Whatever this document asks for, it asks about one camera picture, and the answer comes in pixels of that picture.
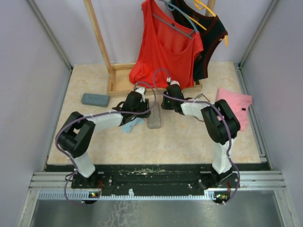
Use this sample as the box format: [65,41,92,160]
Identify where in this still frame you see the folded pink t-shirt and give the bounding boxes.
[216,88,252,131]

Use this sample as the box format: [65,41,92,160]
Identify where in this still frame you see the black maroon-trimmed tank top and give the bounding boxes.
[172,0,228,81]

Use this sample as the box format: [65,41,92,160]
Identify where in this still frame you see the wooden clothes rack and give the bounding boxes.
[84,0,216,98]

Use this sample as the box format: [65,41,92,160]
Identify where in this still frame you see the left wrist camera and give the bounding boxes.
[134,87,147,99]

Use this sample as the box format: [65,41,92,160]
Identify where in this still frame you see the yellow clothes hanger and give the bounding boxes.
[193,0,229,47]

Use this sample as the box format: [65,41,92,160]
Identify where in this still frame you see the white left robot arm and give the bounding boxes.
[55,87,151,188]

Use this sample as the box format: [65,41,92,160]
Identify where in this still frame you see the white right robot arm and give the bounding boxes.
[161,84,240,187]

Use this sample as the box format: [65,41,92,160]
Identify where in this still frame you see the thin metal frame sunglasses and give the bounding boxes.
[191,93,211,122]

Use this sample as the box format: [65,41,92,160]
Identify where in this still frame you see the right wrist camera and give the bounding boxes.
[167,78,180,87]

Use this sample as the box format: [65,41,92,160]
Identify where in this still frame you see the red tank top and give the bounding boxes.
[129,0,203,89]

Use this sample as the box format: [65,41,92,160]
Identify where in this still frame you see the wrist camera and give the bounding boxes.
[134,87,147,99]
[167,78,180,87]

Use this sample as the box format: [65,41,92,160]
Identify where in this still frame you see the light blue cleaning cloth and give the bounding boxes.
[120,118,144,133]

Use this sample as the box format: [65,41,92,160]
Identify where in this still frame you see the blue-grey glasses case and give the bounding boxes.
[81,93,110,107]

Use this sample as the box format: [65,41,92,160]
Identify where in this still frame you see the grey glasses case green lining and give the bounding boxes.
[147,102,161,130]

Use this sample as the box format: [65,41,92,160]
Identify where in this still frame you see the grey clothes hanger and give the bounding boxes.
[152,0,199,39]

